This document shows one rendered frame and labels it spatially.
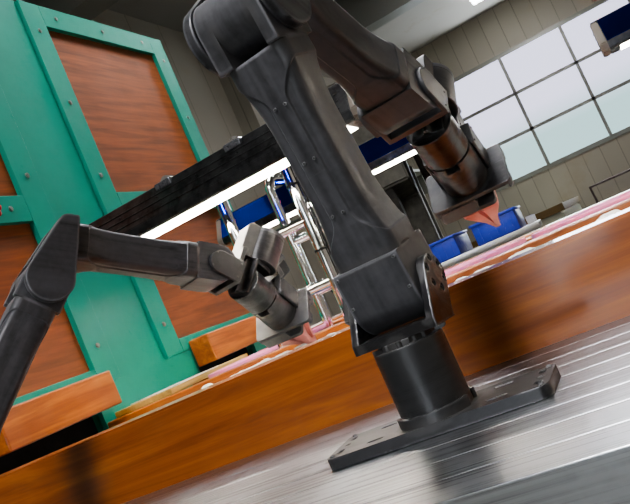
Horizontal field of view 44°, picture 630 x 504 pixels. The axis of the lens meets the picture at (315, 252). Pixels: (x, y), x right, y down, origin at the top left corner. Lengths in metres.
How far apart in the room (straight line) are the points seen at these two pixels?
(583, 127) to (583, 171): 0.49
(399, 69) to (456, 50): 8.82
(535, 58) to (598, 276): 8.65
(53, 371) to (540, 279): 1.05
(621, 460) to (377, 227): 0.28
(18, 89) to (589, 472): 1.66
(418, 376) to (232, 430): 0.40
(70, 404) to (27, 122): 0.69
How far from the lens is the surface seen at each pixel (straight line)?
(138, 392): 1.74
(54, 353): 1.62
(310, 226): 1.41
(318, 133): 0.64
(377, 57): 0.80
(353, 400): 0.90
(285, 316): 1.23
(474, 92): 9.50
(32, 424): 1.43
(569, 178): 9.33
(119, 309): 1.81
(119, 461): 1.09
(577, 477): 0.45
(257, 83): 0.65
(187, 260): 1.13
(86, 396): 1.53
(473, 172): 0.93
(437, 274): 0.66
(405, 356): 0.63
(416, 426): 0.64
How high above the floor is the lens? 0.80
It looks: 4 degrees up
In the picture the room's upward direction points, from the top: 24 degrees counter-clockwise
